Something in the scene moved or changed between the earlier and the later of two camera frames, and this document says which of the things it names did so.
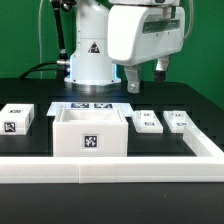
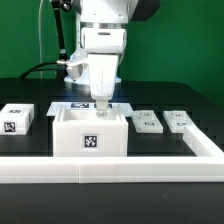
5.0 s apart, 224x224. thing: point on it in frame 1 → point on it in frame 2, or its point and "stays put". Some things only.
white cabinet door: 178,120 stays put
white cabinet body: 90,131 stays put
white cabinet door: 147,122 stays put
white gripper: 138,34 → 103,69
